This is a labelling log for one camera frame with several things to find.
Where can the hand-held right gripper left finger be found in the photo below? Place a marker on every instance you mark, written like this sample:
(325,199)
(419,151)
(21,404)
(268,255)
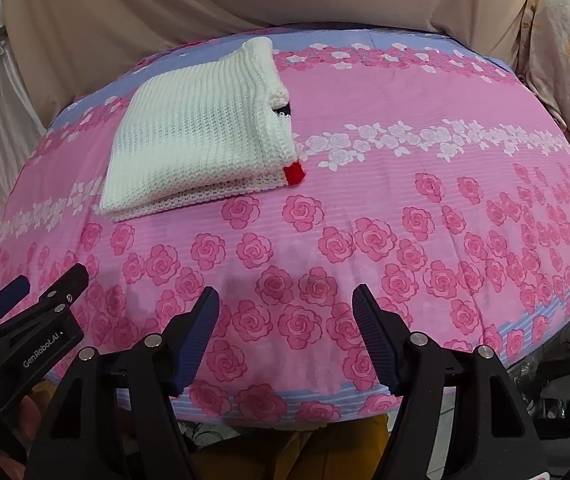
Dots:
(197,340)

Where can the white knitted sweater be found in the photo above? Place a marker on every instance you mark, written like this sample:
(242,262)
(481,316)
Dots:
(190,125)

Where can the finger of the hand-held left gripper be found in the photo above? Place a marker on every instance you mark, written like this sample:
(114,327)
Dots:
(57,290)
(12,291)

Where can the pink rose printed bed sheet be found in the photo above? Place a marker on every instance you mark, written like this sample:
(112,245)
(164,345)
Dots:
(365,185)

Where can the person's yellow pants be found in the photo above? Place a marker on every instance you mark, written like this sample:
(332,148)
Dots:
(290,452)

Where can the pale floral cloth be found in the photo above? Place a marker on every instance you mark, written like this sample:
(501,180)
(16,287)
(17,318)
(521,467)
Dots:
(560,60)

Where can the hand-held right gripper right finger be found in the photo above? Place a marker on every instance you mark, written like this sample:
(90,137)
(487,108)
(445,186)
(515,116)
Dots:
(377,340)

